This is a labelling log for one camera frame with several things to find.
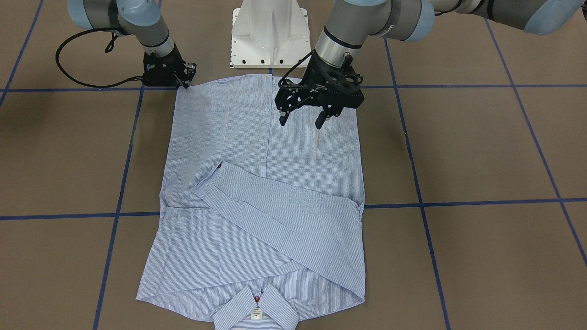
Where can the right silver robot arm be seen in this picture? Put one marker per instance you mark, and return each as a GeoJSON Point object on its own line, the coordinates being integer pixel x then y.
{"type": "Point", "coordinates": [140, 18]}

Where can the white camera mast base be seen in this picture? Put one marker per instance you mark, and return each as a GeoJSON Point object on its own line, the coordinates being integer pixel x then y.
{"type": "Point", "coordinates": [269, 34]}

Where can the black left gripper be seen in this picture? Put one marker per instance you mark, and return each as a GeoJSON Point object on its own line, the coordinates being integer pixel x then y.
{"type": "Point", "coordinates": [313, 73]}

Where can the light blue striped shirt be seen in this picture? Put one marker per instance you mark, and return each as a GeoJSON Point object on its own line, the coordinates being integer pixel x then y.
{"type": "Point", "coordinates": [260, 224]}

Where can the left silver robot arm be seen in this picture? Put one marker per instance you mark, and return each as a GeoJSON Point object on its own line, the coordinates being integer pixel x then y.
{"type": "Point", "coordinates": [351, 22]}

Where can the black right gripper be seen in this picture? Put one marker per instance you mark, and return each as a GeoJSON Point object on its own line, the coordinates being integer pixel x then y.
{"type": "Point", "coordinates": [155, 63]}

